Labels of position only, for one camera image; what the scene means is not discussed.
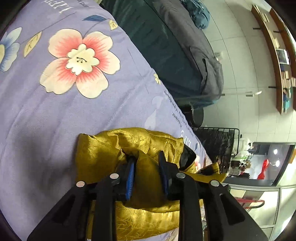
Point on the teal jacket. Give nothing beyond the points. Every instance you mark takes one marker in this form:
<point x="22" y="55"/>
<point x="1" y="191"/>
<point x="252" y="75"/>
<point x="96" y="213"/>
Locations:
<point x="196" y="11"/>

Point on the grey duvet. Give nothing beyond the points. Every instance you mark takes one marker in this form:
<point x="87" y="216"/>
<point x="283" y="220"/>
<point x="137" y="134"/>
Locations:
<point x="198" y="46"/>

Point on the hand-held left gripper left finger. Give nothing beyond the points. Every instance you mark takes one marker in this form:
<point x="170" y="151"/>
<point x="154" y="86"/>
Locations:
<point x="130" y="180"/>

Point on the wooden wall shelf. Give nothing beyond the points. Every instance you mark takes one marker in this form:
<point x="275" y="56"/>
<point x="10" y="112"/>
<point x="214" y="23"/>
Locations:
<point x="272" y="46"/>

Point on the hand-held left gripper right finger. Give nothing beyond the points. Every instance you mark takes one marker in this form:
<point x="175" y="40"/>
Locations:
<point x="163" y="178"/>

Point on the red figure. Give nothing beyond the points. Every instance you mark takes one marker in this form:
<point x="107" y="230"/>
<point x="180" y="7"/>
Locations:
<point x="263" y="169"/>

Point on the glass counter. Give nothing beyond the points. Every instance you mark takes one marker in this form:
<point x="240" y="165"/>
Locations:
<point x="254" y="192"/>

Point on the group of plastic bottles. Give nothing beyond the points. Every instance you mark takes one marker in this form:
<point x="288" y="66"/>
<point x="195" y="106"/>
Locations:
<point x="244" y="143"/>

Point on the black round stool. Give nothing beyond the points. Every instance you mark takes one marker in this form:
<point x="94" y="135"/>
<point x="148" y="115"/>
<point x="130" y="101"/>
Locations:
<point x="196" y="117"/>

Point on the purple floral bed sheet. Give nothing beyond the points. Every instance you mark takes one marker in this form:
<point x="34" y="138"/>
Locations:
<point x="69" y="115"/>

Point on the gold crinkled jacket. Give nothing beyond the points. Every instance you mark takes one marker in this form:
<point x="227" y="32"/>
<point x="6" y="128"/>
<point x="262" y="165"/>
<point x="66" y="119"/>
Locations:
<point x="104" y="153"/>

